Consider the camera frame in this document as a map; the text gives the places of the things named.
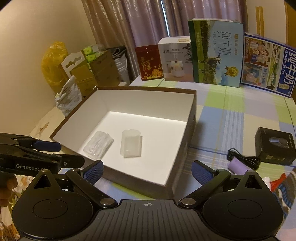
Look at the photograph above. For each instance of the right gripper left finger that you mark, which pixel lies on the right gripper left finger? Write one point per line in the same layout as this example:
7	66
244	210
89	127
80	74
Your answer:
84	180

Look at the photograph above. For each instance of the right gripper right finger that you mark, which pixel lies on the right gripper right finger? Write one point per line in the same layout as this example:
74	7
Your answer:
211	180

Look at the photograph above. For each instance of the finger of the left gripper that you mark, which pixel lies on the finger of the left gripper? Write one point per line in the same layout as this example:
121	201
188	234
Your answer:
68	160
48	146

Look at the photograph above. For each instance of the purple cream tube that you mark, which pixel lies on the purple cream tube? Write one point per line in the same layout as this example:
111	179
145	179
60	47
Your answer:
237	167

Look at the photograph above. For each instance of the red snack packet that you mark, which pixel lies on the red snack packet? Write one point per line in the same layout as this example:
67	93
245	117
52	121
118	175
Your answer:
274	184

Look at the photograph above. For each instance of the blue grey knitted sock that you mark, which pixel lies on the blue grey knitted sock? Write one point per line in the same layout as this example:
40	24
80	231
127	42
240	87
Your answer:
285	194

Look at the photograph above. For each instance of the person's left hand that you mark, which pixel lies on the person's left hand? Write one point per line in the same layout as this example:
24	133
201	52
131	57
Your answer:
6	191

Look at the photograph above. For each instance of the clear plastic wrapped packet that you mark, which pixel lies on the clear plastic wrapped packet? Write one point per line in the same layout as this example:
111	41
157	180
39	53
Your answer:
98	145

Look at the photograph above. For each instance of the clear plastic cup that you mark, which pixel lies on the clear plastic cup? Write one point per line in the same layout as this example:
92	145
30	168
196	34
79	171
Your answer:
131	144

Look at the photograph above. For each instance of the white printed plastic bag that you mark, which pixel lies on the white printed plastic bag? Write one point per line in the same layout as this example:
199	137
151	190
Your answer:
69	96

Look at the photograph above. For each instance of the black product box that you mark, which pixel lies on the black product box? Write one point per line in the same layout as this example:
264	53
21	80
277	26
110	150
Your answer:
275	147

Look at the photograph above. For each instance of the yellow plastic bag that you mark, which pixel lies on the yellow plastic bag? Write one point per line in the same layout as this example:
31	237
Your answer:
51	68

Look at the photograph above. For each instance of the brown white storage box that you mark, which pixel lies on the brown white storage box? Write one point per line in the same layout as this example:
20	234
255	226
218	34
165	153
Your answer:
151	128

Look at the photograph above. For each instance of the gold white hanging carton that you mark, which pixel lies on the gold white hanging carton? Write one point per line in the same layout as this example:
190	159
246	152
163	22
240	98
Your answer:
76	65

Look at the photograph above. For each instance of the brown cardboard box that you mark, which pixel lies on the brown cardboard box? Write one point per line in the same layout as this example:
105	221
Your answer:
105	71

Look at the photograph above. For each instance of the green tissue packs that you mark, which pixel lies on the green tissue packs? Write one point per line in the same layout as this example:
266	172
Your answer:
92	52

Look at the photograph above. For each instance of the white bucket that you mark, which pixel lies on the white bucket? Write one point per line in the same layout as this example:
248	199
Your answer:
121	63

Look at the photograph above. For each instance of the red gold gift box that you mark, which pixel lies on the red gold gift box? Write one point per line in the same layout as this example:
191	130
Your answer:
149	62

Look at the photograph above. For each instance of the blue milk carton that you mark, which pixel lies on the blue milk carton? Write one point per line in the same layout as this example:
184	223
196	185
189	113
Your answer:
268	65

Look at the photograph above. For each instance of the white humidifier box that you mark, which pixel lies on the white humidifier box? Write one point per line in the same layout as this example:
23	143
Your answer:
176	58

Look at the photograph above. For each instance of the green pure milk carton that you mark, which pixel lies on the green pure milk carton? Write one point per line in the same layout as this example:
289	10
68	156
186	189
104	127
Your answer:
217	51

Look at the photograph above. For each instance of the purple curtain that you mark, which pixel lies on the purple curtain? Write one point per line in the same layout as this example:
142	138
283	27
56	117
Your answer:
138	23

